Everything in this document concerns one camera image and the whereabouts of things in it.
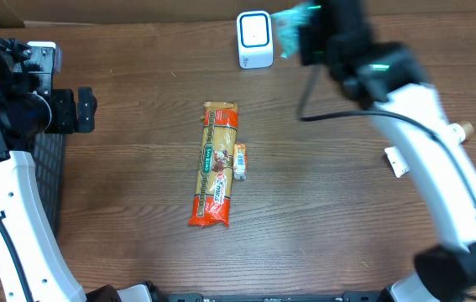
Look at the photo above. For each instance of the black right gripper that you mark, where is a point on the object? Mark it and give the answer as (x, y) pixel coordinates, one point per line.
(307, 55)

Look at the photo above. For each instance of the teal snack packet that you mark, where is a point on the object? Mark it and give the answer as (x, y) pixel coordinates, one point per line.
(287, 24)

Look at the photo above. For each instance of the dark grey plastic basket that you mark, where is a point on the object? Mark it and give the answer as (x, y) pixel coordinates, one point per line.
(48, 155)

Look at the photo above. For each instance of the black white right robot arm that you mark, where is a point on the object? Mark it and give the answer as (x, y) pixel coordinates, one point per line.
(393, 90)

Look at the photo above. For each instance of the small orange snack packet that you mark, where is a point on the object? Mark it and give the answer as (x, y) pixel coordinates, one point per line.
(240, 162)

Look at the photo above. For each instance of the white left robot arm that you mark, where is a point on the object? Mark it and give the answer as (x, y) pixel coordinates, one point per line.
(31, 265)

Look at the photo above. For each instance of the white tube gold cap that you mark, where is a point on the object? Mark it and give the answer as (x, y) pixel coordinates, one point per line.
(462, 131)

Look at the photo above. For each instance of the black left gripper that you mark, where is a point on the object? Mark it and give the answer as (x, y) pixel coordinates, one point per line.
(85, 109)

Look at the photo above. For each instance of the black mounting rail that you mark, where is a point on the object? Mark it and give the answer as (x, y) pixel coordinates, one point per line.
(349, 296)

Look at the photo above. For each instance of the white barcode scanner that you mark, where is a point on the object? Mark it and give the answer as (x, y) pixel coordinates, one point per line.
(255, 40)

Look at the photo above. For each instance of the spaghetti pasta packet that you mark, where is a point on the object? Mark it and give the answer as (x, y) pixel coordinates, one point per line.
(212, 198)

